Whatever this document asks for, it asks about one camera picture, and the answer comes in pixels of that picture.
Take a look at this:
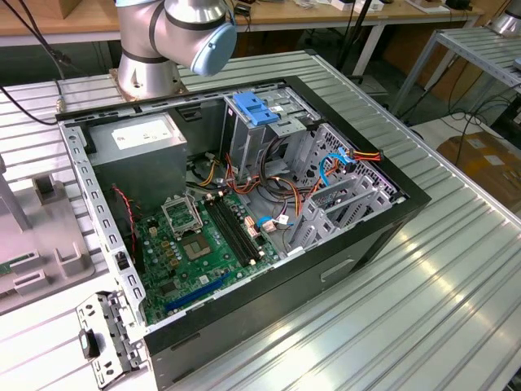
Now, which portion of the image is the metal socket cover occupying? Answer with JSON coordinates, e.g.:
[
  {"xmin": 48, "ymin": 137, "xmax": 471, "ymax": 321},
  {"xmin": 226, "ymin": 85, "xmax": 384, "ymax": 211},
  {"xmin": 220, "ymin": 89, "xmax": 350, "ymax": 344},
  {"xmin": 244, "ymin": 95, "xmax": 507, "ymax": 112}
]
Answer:
[{"xmin": 160, "ymin": 193, "xmax": 204, "ymax": 239}]

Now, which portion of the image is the green RAM stick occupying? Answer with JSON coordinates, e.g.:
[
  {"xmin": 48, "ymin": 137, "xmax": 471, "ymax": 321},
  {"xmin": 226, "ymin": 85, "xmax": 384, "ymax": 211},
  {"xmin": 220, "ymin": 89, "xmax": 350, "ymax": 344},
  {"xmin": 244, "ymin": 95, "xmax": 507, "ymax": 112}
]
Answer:
[{"xmin": 0, "ymin": 253, "xmax": 33, "ymax": 275}]

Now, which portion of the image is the green motherboard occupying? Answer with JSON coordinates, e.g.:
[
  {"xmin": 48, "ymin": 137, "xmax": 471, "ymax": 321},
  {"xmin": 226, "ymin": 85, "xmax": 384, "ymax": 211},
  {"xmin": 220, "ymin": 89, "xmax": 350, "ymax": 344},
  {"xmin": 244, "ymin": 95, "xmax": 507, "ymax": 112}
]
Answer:
[{"xmin": 134, "ymin": 189, "xmax": 282, "ymax": 327}]

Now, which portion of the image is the yellow black supply wire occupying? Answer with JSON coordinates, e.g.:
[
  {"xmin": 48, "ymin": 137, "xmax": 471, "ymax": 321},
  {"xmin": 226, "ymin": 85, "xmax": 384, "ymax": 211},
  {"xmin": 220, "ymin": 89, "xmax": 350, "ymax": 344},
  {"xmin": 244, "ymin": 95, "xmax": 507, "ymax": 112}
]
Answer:
[{"xmin": 190, "ymin": 151, "xmax": 219, "ymax": 188}]

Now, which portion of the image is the red yellow power wire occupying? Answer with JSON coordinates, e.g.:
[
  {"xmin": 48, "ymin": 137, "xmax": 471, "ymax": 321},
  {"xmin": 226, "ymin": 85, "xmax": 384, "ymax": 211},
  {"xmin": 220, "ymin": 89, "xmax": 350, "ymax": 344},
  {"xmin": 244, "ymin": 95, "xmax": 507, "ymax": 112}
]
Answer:
[{"xmin": 352, "ymin": 149, "xmax": 385, "ymax": 163}]

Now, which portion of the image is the red black fan wire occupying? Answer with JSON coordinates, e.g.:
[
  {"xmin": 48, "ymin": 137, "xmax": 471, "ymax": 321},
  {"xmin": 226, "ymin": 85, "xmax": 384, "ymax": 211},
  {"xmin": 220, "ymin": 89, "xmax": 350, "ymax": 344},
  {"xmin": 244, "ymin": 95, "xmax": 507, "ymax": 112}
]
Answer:
[{"xmin": 112, "ymin": 183, "xmax": 139, "ymax": 248}]

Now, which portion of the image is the blue expansion slot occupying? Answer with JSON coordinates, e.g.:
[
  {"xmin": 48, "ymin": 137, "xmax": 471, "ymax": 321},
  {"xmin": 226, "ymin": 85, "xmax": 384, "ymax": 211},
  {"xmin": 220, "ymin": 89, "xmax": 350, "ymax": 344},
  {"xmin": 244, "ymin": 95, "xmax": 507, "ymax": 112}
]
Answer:
[{"xmin": 164, "ymin": 270, "xmax": 231, "ymax": 314}]

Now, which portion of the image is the grey power supply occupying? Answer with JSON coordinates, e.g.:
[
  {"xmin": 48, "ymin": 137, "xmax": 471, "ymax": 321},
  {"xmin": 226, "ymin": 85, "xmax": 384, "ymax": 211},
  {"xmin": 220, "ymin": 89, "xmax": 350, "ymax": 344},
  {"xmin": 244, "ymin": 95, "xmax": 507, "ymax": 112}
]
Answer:
[{"xmin": 87, "ymin": 113, "xmax": 189, "ymax": 213}]

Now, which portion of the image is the black RAM slot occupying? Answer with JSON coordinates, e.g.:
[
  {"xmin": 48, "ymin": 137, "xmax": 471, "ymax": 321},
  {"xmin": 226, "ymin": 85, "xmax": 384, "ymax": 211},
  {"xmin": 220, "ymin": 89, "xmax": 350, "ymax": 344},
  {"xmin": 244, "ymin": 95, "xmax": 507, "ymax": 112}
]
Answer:
[
  {"xmin": 214, "ymin": 194, "xmax": 261, "ymax": 261},
  {"xmin": 204, "ymin": 197, "xmax": 254, "ymax": 268},
  {"xmin": 209, "ymin": 195, "xmax": 257, "ymax": 265},
  {"xmin": 218, "ymin": 192, "xmax": 265, "ymax": 259}
]

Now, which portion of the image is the CPU socket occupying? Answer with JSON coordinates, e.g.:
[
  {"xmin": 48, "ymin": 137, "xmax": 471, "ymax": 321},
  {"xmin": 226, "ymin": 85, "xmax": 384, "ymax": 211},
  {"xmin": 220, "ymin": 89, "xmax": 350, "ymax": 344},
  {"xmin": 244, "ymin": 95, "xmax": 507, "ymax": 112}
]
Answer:
[{"xmin": 178, "ymin": 231, "xmax": 215, "ymax": 266}]

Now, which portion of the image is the grey metal drive cage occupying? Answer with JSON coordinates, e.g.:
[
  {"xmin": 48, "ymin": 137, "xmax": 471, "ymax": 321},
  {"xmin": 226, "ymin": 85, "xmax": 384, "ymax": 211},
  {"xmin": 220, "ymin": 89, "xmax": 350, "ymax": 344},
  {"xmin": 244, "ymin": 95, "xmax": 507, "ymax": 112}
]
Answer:
[{"xmin": 222, "ymin": 86, "xmax": 322, "ymax": 184}]

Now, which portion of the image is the black tripod stand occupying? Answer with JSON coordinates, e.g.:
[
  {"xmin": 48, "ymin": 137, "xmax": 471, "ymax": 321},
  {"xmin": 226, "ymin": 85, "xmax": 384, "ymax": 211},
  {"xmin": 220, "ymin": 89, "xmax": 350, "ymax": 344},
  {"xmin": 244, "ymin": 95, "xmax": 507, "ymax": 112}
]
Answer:
[{"xmin": 337, "ymin": 0, "xmax": 378, "ymax": 77}]

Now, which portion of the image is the blue plastic drive latch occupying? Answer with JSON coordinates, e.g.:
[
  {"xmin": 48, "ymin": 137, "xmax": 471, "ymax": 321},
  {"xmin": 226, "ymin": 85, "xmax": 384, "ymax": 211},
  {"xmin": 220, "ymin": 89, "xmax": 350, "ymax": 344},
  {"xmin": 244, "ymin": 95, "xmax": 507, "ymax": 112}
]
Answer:
[{"xmin": 234, "ymin": 92, "xmax": 281, "ymax": 127}]

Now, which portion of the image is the small white box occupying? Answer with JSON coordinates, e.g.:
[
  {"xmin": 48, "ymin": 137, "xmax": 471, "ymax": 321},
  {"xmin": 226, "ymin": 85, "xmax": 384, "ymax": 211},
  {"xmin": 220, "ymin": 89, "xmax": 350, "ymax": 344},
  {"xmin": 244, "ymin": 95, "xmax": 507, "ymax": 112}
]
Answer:
[{"xmin": 331, "ymin": 0, "xmax": 386, "ymax": 13}]

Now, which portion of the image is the orange red wire bundle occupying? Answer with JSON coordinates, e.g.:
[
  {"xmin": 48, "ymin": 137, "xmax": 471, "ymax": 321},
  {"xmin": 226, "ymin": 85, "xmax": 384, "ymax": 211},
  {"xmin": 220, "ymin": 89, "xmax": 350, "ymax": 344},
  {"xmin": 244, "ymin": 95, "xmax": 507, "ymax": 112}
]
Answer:
[{"xmin": 223, "ymin": 152, "xmax": 322, "ymax": 217}]

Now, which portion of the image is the wooden desk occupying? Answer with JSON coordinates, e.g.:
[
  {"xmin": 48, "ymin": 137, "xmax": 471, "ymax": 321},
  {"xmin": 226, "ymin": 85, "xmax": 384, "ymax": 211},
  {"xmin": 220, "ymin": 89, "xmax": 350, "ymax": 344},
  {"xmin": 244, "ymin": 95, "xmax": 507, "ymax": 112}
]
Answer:
[{"xmin": 0, "ymin": 0, "xmax": 485, "ymax": 46}]

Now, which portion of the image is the grey metal disk bay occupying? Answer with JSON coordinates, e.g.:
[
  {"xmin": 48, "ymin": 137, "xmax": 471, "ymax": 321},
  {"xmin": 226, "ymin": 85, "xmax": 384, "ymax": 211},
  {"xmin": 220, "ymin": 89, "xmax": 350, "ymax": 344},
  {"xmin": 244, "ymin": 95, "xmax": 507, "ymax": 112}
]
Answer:
[{"xmin": 284, "ymin": 174, "xmax": 408, "ymax": 257}]

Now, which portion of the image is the blue data wire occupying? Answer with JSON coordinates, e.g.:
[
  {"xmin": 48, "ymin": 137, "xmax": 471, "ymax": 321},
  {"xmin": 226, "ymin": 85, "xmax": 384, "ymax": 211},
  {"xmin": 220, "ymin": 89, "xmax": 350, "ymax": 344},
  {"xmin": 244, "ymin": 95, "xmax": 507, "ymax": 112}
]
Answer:
[{"xmin": 319, "ymin": 147, "xmax": 358, "ymax": 192}]

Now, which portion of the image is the hinged metal card bracket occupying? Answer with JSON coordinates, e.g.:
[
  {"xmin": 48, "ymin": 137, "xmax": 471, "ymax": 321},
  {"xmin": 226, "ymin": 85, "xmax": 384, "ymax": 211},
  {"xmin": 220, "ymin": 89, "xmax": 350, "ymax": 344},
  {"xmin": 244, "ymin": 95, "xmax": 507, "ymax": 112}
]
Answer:
[{"xmin": 75, "ymin": 289, "xmax": 151, "ymax": 390}]

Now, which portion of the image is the small brown box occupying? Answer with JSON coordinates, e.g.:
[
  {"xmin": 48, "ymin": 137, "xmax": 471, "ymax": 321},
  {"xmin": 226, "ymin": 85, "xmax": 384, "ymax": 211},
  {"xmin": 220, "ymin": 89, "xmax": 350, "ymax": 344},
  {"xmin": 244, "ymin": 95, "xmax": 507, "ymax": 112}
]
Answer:
[{"xmin": 60, "ymin": 0, "xmax": 119, "ymax": 20}]

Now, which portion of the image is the brown square base plate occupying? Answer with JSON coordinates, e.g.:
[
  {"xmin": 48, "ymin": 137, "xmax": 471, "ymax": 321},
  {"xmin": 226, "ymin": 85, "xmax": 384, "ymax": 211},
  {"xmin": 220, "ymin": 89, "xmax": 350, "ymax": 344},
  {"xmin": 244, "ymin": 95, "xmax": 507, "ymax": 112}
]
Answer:
[{"xmin": 108, "ymin": 68, "xmax": 189, "ymax": 103}]

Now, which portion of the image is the black PC case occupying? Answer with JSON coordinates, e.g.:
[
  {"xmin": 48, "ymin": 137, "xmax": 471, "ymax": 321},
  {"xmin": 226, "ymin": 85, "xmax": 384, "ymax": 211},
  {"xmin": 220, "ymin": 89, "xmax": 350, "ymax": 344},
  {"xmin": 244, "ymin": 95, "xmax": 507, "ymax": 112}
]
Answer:
[{"xmin": 55, "ymin": 49, "xmax": 432, "ymax": 390}]

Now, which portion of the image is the blue connector with thin wires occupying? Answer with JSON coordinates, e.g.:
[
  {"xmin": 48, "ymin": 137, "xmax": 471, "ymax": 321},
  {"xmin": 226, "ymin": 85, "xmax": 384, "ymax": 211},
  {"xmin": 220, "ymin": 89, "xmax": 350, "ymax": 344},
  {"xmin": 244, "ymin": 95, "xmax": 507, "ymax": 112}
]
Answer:
[{"xmin": 258, "ymin": 215, "xmax": 292, "ymax": 234}]

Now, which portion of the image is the brown cardboard box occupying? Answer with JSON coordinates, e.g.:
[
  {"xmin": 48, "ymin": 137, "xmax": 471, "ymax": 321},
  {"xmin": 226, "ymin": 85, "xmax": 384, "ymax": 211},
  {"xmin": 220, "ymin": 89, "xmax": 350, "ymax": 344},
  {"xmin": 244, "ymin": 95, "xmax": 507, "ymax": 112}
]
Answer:
[{"xmin": 437, "ymin": 130, "xmax": 521, "ymax": 209}]

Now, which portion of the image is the grey parts rack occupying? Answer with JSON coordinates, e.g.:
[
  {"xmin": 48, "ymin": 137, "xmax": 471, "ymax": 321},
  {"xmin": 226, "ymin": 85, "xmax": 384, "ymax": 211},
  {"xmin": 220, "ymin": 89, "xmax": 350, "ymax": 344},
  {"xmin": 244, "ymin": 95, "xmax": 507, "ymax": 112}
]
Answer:
[{"xmin": 0, "ymin": 153, "xmax": 110, "ymax": 315}]

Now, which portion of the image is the black plastic latch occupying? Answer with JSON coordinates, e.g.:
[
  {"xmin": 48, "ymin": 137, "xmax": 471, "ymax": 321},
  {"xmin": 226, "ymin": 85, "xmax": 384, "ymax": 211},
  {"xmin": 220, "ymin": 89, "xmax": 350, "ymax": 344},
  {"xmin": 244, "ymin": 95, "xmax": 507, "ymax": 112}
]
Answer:
[{"xmin": 78, "ymin": 328, "xmax": 102, "ymax": 360}]

